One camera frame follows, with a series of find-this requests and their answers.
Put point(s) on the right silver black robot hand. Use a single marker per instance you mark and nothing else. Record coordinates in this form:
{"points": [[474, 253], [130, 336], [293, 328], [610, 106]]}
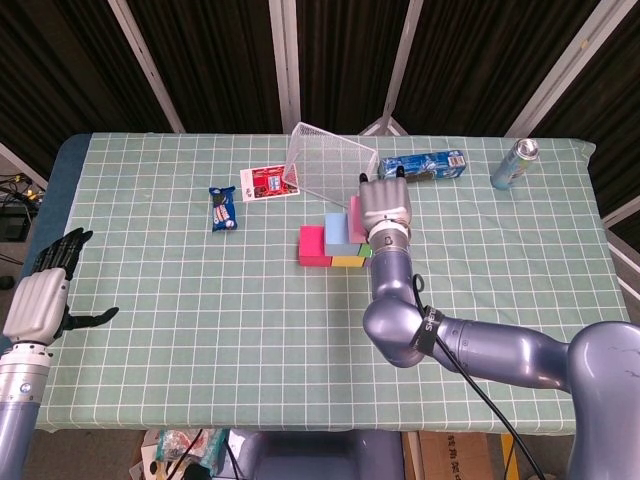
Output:
{"points": [[385, 205]]}

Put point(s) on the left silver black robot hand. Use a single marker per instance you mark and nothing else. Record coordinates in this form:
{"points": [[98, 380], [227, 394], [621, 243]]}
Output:
{"points": [[37, 310]]}

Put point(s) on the pink foam cube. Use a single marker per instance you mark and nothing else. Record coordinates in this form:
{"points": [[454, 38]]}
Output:
{"points": [[356, 220]]}

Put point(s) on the green foam cube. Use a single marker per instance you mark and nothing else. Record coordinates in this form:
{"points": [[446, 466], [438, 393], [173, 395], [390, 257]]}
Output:
{"points": [[365, 250]]}

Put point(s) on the light blue foam cube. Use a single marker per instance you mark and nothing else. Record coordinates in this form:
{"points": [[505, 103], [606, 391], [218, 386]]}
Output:
{"points": [[336, 232]]}

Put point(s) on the yellow foam cube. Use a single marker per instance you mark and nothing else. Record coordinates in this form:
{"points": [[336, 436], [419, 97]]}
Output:
{"points": [[347, 261]]}

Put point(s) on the crimson red foam cube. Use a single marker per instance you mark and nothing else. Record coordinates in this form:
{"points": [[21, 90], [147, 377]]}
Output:
{"points": [[311, 245]]}

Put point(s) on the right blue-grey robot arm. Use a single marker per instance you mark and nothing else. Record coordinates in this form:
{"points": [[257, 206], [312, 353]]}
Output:
{"points": [[500, 350]]}

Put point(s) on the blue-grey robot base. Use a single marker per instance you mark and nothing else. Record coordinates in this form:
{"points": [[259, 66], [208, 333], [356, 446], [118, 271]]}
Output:
{"points": [[320, 455]]}

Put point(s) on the black round floor object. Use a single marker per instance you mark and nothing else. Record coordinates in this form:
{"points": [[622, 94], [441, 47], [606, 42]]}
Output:
{"points": [[6, 282]]}

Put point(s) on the blue cookie box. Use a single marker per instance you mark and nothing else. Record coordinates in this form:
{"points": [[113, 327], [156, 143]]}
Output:
{"points": [[430, 165]]}

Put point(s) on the black equipment box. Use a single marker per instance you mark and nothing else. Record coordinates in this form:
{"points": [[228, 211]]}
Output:
{"points": [[12, 225]]}

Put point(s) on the red printed card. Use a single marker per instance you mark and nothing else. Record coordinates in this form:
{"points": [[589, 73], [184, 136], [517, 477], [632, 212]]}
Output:
{"points": [[262, 182]]}

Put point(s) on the tall light blue drink can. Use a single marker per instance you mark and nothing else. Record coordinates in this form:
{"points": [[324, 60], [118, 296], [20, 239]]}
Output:
{"points": [[512, 167]]}

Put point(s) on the small blue cookie packet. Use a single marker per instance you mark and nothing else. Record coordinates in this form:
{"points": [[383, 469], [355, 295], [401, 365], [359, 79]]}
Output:
{"points": [[223, 210]]}

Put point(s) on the pile of snack bags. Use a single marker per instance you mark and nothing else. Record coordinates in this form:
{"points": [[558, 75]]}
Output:
{"points": [[170, 450]]}

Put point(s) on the green checked tablecloth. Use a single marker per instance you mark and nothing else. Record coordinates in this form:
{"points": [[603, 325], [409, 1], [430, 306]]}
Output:
{"points": [[250, 350]]}

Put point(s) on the dark pleated curtain backdrop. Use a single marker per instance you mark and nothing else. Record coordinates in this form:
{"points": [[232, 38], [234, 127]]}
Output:
{"points": [[225, 60]]}

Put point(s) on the white table leg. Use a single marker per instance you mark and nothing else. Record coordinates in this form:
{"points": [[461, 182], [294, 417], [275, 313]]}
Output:
{"points": [[411, 455]]}

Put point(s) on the brown cardboard box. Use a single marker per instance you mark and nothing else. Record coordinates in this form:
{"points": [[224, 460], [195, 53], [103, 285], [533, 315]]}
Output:
{"points": [[455, 457]]}

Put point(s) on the yellow upright bar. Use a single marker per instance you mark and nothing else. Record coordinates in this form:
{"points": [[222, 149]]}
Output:
{"points": [[507, 457]]}

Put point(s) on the white partition frame post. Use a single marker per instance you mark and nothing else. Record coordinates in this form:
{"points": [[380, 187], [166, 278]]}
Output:
{"points": [[625, 262], [145, 65], [622, 212], [400, 60], [565, 65], [20, 162], [285, 65]]}

